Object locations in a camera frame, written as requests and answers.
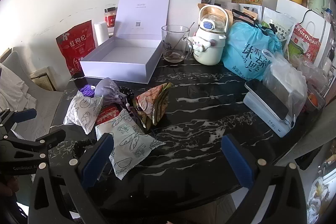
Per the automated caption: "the wooden framed certificate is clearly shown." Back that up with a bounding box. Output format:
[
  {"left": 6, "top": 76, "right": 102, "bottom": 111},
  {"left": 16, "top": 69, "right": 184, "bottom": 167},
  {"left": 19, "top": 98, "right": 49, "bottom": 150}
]
[{"left": 28, "top": 67, "right": 57, "bottom": 92}]

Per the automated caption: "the green and white rice bag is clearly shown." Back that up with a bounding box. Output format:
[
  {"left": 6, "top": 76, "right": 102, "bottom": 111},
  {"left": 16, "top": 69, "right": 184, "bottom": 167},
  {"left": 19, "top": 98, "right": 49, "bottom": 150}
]
[{"left": 262, "top": 7, "right": 296, "bottom": 41}]

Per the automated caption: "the glass mug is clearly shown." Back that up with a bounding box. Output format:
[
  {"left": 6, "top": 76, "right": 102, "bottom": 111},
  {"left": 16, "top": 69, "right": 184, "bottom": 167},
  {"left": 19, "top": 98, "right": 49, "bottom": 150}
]
[{"left": 161, "top": 25, "right": 193, "bottom": 63}]

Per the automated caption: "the white gift box with lid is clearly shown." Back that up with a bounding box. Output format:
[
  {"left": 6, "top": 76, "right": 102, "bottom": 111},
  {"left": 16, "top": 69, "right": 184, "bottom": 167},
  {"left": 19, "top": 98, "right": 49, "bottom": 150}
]
[{"left": 79, "top": 0, "right": 172, "bottom": 83}]

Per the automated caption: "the grey chair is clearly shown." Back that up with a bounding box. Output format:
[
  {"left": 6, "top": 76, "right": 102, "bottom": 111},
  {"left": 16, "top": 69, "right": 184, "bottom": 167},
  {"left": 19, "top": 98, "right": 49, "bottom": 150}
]
[{"left": 0, "top": 47, "right": 65, "bottom": 140}]

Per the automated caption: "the red and white shopping bag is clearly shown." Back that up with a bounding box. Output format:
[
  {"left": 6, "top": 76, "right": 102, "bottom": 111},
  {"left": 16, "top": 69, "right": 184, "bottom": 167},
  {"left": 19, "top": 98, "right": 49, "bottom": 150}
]
[{"left": 286, "top": 22, "right": 322, "bottom": 62}]

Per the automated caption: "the white cloth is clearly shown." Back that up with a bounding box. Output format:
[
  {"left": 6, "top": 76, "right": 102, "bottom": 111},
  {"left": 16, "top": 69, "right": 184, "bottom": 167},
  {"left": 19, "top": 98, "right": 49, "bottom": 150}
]
[{"left": 0, "top": 64, "right": 37, "bottom": 111}]

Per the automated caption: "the purple mesh pouch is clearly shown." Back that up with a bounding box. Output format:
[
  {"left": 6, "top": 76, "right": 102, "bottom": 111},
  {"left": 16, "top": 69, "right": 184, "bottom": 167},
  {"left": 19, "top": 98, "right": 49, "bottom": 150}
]
[{"left": 80, "top": 84, "right": 96, "bottom": 98}]

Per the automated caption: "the white refrigerator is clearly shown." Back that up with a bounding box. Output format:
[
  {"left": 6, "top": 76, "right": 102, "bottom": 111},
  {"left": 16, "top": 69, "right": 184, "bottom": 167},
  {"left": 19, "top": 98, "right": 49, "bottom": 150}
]
[{"left": 276, "top": 0, "right": 336, "bottom": 69}]

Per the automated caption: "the metal spoon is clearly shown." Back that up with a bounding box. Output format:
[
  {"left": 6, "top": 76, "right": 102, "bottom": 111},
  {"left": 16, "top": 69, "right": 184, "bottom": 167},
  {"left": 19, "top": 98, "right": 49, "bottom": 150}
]
[{"left": 172, "top": 22, "right": 195, "bottom": 56}]

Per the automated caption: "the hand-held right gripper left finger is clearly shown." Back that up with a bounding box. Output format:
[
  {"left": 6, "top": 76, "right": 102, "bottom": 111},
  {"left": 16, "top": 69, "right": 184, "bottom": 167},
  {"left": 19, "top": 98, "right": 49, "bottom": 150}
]
[{"left": 28, "top": 132, "right": 114, "bottom": 224}]

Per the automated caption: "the green triangular snack packet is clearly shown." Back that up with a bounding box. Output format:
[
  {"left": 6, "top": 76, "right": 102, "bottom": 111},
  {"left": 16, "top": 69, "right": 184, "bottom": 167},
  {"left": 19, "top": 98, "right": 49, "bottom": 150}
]
[{"left": 133, "top": 82, "right": 172, "bottom": 131}]

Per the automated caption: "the purple satin drawstring pouch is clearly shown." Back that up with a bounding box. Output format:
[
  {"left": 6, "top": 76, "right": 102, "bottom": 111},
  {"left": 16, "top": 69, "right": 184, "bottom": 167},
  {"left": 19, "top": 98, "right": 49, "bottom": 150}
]
[{"left": 94, "top": 77, "right": 124, "bottom": 107}]

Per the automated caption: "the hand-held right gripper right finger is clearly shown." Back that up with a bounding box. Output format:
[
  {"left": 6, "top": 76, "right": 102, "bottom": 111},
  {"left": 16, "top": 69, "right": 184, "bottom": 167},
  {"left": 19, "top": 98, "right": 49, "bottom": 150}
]
[{"left": 221, "top": 133, "right": 307, "bottom": 224}]

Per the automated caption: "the black smartphone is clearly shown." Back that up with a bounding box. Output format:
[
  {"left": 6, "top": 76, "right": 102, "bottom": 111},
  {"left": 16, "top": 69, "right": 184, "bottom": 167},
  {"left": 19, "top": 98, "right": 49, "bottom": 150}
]
[{"left": 245, "top": 79, "right": 289, "bottom": 121}]

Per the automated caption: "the red-label spice jar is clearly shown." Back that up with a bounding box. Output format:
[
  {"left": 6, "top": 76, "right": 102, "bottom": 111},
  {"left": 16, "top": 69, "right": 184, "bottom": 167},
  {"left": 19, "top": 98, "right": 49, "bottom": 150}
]
[{"left": 104, "top": 7, "right": 117, "bottom": 29}]

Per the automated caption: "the white paper roll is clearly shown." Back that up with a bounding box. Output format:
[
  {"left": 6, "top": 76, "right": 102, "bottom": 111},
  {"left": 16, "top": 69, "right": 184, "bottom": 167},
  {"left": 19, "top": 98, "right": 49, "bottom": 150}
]
[{"left": 94, "top": 21, "right": 109, "bottom": 46}]

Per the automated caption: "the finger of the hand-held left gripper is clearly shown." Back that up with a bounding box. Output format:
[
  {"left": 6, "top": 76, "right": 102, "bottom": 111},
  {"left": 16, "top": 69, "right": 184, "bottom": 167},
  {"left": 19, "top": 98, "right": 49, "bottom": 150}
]
[
  {"left": 0, "top": 129, "right": 67, "bottom": 162},
  {"left": 0, "top": 108, "right": 37, "bottom": 136}
]

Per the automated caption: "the black polka-dot scrunchie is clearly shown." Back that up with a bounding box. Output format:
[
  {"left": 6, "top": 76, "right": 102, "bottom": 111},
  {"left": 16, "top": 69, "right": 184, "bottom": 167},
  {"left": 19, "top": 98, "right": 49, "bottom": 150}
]
[{"left": 119, "top": 87, "right": 135, "bottom": 102}]

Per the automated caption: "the white power bank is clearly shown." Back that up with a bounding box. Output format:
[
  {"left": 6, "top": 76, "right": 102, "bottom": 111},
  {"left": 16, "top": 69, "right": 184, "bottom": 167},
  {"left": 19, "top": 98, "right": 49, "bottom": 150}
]
[{"left": 243, "top": 93, "right": 294, "bottom": 138}]

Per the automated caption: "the white cartoon water bottle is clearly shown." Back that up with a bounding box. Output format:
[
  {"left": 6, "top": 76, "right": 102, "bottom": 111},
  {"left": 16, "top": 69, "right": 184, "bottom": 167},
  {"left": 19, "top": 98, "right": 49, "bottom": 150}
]
[{"left": 188, "top": 4, "right": 228, "bottom": 65}]

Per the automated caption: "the brown paper bag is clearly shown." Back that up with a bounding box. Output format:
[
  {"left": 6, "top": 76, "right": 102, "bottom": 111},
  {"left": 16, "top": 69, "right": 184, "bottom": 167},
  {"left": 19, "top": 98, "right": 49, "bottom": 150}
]
[{"left": 225, "top": 9, "right": 235, "bottom": 29}]

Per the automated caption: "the white bread-print snack packet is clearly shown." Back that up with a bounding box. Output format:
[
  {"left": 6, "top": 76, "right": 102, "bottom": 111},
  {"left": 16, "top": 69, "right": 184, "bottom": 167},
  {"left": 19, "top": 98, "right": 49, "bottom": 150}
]
[
  {"left": 95, "top": 109, "right": 166, "bottom": 180},
  {"left": 63, "top": 91, "right": 104, "bottom": 135}
]

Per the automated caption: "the red snack packet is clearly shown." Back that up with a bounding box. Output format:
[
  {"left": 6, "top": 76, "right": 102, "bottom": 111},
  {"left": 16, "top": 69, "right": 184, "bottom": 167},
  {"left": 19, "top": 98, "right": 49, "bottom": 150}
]
[{"left": 96, "top": 105, "right": 124, "bottom": 125}]

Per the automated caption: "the red goji berry packet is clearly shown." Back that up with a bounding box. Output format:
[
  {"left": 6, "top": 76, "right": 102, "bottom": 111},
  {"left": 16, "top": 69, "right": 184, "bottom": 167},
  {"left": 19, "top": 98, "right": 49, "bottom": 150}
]
[{"left": 56, "top": 20, "right": 96, "bottom": 77}]

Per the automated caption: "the white printed card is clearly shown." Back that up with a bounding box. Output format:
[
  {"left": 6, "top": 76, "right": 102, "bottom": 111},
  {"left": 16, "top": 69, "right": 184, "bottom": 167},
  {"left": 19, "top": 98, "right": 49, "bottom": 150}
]
[{"left": 238, "top": 3, "right": 263, "bottom": 22}]

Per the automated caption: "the white foam board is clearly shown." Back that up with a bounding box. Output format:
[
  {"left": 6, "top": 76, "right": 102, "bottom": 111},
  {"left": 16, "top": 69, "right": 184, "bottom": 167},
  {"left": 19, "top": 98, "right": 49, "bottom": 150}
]
[{"left": 167, "top": 0, "right": 204, "bottom": 28}]

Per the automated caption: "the clear plastic bag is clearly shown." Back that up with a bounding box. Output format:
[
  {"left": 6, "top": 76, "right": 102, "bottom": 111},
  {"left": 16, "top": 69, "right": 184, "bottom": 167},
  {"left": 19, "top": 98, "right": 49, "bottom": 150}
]
[{"left": 262, "top": 49, "right": 308, "bottom": 119}]

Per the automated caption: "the blue plastic bag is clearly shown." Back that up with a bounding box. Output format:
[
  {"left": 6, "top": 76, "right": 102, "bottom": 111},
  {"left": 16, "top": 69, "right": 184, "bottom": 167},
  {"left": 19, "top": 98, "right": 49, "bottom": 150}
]
[{"left": 222, "top": 22, "right": 284, "bottom": 81}]

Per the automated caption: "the clear bag with orange contents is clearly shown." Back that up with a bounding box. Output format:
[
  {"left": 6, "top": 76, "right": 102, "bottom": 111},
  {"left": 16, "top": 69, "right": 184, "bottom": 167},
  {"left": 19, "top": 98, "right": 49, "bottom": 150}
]
[{"left": 297, "top": 56, "right": 328, "bottom": 111}]

